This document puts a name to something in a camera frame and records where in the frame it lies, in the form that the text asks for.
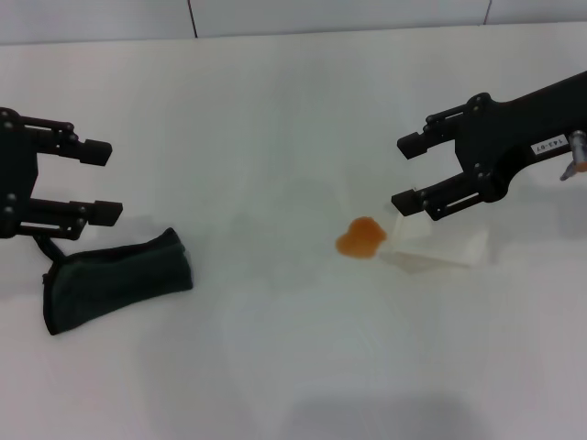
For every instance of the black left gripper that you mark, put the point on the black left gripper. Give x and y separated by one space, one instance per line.
16 174

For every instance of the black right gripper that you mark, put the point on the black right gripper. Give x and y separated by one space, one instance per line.
500 133

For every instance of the white plastic cup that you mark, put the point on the white plastic cup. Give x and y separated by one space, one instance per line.
435 249

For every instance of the dark rag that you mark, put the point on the dark rag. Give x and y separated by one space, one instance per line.
119 284

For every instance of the orange liquid stain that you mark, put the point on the orange liquid stain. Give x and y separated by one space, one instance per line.
362 238

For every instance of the white number label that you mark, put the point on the white number label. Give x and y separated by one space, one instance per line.
548 146

